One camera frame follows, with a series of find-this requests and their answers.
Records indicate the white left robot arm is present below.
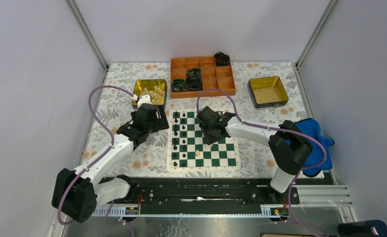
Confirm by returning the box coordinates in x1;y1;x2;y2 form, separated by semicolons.
51;103;169;225

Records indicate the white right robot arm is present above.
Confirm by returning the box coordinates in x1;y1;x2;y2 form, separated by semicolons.
196;106;313;203

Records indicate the green white chess board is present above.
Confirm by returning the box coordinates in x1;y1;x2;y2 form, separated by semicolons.
166;109;241;172

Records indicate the left gold tin box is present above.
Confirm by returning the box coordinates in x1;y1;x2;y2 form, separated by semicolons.
132;79;167;108

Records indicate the gold tin box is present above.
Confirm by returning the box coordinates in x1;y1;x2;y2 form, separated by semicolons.
132;79;167;108
248;76;289;110

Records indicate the rolled dark tie left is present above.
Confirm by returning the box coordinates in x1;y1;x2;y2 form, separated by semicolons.
171;79;187;92

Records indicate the rolled dark tie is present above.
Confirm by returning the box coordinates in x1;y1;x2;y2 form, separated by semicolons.
214;51;230;67
186;68;203;91
171;79;187;92

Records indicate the orange wooden compartment tray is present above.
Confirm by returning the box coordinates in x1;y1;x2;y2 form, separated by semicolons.
170;56;237;99

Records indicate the rolled dark tie middle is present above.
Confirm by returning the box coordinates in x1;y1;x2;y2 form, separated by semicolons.
186;68;203;91

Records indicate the floral table mat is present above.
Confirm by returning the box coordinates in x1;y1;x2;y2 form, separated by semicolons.
81;62;308;178

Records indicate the right gold tin box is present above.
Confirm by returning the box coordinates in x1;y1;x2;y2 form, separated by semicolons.
248;76;289;110

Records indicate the rolled dark tie top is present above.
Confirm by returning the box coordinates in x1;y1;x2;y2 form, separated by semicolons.
214;51;230;67

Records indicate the blue cloth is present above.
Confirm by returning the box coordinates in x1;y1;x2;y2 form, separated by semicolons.
286;118;335;178

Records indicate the dark cylinder bottle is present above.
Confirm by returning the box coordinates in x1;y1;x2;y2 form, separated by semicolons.
337;220;387;237

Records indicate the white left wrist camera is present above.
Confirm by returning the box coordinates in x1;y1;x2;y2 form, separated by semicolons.
137;94;153;108

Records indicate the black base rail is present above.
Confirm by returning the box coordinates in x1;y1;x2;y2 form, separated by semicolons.
96;176;301;217

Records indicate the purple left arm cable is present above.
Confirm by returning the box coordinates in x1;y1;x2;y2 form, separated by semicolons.
56;85;138;226

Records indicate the aluminium frame rail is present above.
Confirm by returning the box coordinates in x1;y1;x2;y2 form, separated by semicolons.
292;185;353;208

